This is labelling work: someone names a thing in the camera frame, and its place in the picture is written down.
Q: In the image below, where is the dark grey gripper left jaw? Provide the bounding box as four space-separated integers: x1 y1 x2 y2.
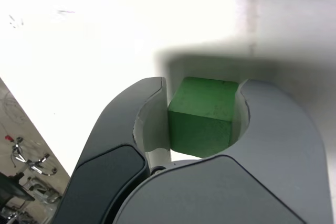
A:
51 76 173 224

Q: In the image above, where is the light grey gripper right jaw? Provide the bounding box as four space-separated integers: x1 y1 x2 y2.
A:
110 78 330 224

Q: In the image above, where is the green cube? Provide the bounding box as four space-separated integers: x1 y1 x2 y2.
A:
167 76 239 158

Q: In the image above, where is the chrome chair base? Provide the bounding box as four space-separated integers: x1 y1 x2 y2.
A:
5 134 60 178

